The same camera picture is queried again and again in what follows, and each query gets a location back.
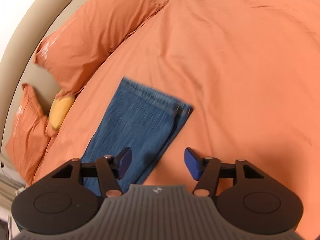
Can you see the beige padded headboard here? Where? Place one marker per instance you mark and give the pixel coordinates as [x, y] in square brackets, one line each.
[36, 19]

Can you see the orange pillow near headboard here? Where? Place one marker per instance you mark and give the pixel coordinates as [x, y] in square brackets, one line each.
[79, 47]

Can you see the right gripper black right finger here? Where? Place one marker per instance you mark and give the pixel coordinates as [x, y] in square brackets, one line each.
[208, 171]

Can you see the yellow cushion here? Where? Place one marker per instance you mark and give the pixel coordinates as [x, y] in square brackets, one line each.
[58, 111]

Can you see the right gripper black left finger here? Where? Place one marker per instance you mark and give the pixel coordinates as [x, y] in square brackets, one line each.
[101, 176]

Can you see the blue denim jeans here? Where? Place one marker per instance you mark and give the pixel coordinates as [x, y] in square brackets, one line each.
[143, 119]

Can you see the orange bed sheet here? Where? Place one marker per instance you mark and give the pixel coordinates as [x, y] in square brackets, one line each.
[249, 68]

